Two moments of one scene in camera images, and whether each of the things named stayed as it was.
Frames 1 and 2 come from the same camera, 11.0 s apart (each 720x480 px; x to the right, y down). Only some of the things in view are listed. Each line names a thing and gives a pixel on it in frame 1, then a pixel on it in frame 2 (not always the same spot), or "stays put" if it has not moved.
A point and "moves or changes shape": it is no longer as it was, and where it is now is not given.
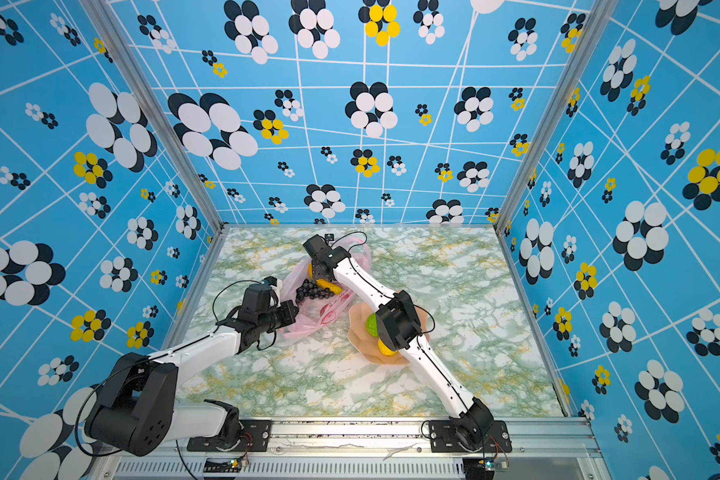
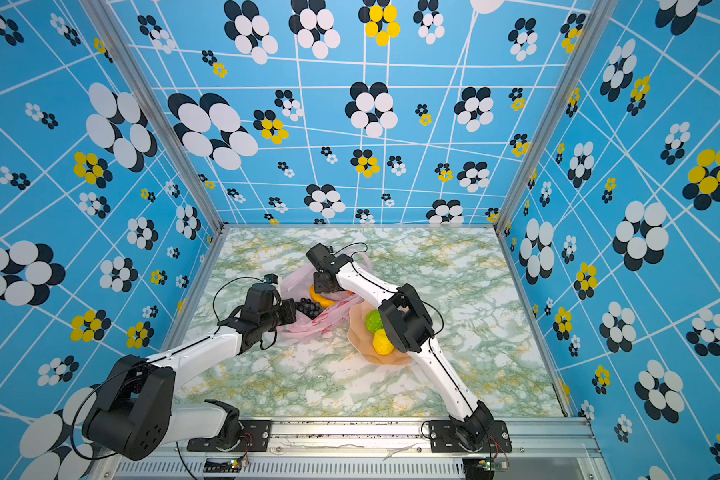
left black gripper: [289, 317] stays put
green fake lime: [372, 325] stays put
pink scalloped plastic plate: [367, 343] stays put
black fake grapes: [309, 288] to [308, 307]
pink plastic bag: [318, 314] moves or changes shape
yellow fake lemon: [384, 349] stays put
